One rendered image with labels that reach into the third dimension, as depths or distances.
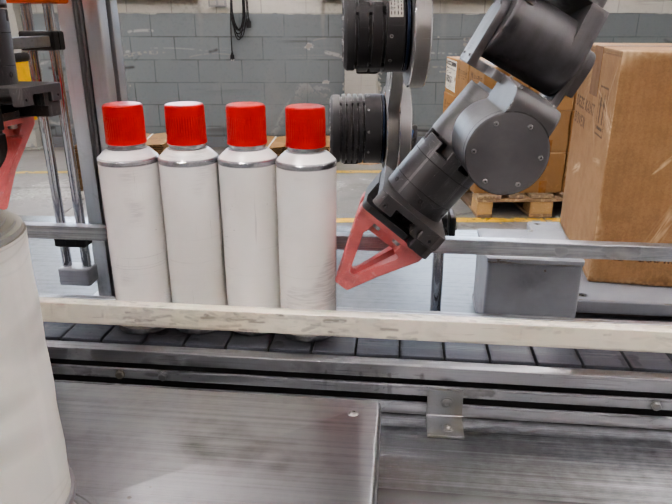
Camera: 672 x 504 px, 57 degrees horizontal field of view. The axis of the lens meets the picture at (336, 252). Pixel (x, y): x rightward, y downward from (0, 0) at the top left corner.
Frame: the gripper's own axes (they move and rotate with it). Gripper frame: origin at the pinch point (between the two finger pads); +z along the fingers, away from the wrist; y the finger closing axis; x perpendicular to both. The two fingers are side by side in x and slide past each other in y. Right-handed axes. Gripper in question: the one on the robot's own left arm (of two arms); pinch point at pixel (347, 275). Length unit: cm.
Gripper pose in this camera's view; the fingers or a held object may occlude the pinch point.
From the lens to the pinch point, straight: 56.2
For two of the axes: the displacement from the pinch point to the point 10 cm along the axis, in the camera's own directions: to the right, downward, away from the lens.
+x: 7.8, 6.1, 1.3
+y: -1.0, 3.2, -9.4
